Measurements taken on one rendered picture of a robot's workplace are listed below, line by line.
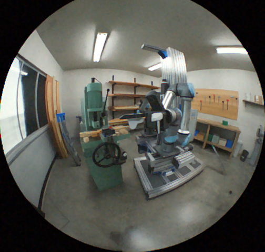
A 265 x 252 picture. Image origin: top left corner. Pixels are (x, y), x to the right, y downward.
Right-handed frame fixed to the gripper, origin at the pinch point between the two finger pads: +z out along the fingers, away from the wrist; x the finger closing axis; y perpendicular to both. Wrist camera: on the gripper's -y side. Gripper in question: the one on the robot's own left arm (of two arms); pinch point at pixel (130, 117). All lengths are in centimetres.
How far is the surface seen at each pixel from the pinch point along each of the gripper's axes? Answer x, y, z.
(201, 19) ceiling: -66, -138, -94
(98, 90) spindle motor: 66, -27, -9
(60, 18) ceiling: 57, -156, 71
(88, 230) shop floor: 21, 122, 61
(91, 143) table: 65, 27, 5
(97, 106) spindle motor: 68, -10, -7
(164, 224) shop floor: -22, 128, -17
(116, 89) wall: 272, -97, -143
